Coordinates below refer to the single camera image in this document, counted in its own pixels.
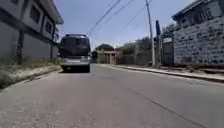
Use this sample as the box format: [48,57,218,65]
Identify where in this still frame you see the green bushes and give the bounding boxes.
[119,36,154,66]

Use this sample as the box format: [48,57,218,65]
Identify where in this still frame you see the overhead wires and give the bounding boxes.
[86,0,154,38]

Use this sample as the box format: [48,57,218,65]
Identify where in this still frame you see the grey utility pole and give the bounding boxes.
[144,0,157,68]

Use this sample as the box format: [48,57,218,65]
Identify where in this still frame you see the grey concrete road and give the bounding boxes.
[0,63,224,128]

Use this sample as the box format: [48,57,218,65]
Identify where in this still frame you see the rough stone walled building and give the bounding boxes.
[171,0,224,68]

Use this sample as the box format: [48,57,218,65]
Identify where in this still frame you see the dry grass verge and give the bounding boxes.
[0,58,64,90]

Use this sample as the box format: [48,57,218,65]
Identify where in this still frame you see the pale concrete pavement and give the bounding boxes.
[99,63,224,84]

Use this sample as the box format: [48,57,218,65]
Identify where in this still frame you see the silver van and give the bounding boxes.
[57,33,92,74]

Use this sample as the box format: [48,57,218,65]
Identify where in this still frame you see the grey two-storey building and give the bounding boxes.
[0,0,65,66]

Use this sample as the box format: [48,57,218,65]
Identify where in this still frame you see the dark green tree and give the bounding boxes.
[95,43,115,52]

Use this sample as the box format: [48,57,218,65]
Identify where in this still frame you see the metal gate with posts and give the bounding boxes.
[154,19,175,67]

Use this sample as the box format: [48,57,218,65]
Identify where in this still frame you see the beige building with columns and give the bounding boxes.
[96,49,121,65]

